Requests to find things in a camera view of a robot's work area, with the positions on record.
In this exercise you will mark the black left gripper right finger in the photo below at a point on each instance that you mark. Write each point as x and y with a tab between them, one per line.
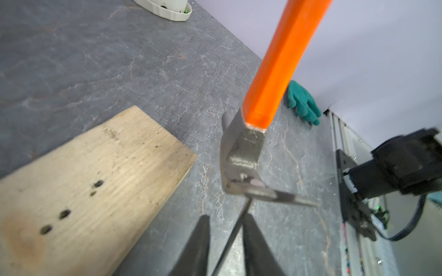
259	260

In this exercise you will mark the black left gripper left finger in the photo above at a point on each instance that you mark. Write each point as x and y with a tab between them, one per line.
193	260

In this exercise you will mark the wooden block with nail holes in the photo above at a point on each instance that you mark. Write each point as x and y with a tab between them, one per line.
78	210

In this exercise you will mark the orange handled claw hammer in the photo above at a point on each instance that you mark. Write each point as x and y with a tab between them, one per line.
244	128

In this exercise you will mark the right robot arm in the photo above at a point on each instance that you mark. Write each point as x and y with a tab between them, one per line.
410	164

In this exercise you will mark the green work glove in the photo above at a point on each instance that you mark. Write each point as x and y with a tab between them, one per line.
302	102

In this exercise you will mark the white plant saucer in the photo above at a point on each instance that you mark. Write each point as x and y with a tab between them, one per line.
172	10

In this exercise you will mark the white rail with coloured strip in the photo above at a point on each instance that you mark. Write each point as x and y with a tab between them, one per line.
360	256

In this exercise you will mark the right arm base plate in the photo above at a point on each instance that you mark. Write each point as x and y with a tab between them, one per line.
353	210

